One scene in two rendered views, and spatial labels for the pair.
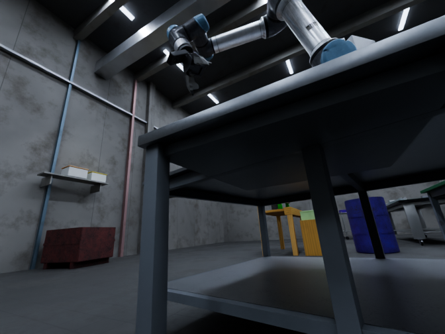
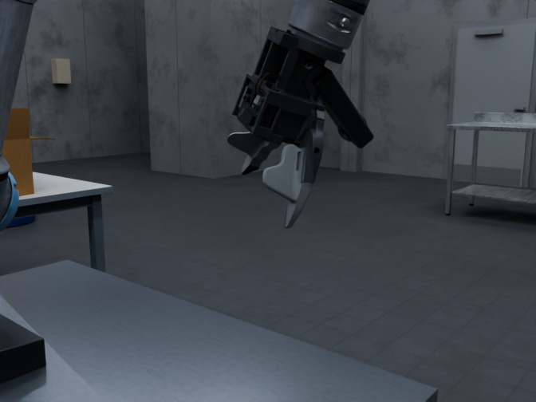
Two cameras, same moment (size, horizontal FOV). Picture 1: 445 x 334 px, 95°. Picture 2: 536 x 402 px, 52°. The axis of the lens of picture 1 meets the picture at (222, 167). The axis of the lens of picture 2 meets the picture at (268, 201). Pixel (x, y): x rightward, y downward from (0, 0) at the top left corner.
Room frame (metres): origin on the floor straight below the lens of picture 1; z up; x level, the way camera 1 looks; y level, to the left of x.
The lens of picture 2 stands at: (1.35, 0.21, 1.21)
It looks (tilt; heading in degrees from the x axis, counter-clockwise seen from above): 11 degrees down; 192
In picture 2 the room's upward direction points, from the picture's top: straight up
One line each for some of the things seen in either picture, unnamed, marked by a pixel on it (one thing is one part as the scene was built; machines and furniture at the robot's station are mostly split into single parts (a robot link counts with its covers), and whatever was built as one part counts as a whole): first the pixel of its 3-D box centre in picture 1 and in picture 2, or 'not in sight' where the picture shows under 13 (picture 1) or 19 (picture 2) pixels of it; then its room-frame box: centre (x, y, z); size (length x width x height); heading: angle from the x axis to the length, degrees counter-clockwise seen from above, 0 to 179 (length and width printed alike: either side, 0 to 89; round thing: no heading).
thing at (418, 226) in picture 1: (418, 218); not in sight; (5.44, -4.89, 0.53); 2.86 x 1.13 x 1.07; 151
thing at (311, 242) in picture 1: (293, 205); not in sight; (4.83, -1.59, 1.00); 1.55 x 1.38 x 2.00; 148
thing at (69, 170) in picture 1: (74, 173); not in sight; (5.01, 3.84, 2.19); 0.47 x 0.39 x 0.27; 152
